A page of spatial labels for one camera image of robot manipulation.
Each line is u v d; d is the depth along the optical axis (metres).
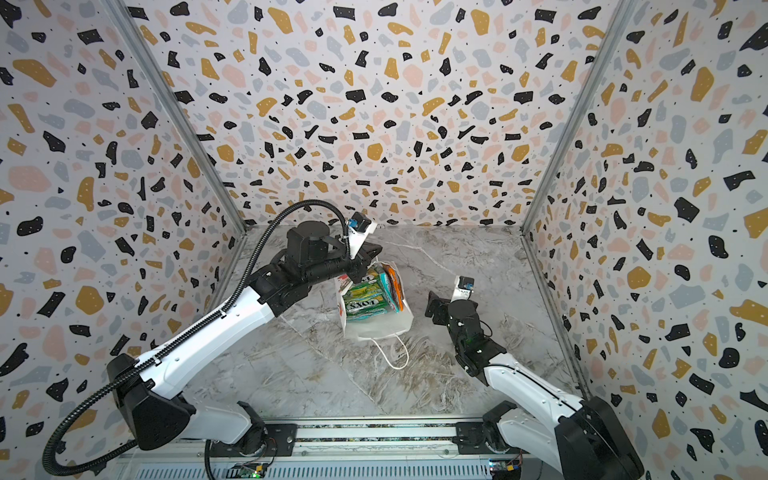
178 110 0.86
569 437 0.40
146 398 0.38
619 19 0.72
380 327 0.83
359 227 0.57
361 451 0.73
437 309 0.75
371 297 0.88
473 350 0.63
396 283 0.88
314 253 0.54
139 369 0.39
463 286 0.72
